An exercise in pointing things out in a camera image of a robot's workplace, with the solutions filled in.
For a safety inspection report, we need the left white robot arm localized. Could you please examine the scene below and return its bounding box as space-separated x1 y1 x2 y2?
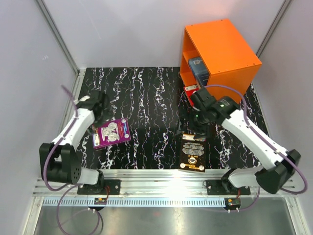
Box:
39 90 111 194

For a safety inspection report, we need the dark blue book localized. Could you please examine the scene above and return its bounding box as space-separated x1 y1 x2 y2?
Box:
188 57 210 88

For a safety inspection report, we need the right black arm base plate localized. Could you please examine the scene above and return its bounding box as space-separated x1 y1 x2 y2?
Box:
202 179 251 196

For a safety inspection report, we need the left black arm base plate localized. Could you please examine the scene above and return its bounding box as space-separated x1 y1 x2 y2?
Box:
77 179 121 195

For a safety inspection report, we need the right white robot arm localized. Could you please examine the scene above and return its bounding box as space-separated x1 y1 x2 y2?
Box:
190 88 301 194

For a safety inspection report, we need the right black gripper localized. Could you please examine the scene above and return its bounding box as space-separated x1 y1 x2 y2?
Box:
175 106 210 140

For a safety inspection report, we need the red comic book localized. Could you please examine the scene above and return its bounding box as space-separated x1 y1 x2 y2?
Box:
183 85 199 111

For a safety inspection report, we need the orange two-shelf cabinet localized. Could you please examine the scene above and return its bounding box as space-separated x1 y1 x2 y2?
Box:
180 19 262 103

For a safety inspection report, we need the black book gold text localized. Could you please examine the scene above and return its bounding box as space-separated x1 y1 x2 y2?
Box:
178 134 206 173

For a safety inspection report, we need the white slotted cable duct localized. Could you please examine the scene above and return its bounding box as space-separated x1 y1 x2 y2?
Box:
43 197 225 208

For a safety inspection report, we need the purple treehouse book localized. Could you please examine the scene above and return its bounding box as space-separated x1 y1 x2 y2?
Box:
92 118 131 150

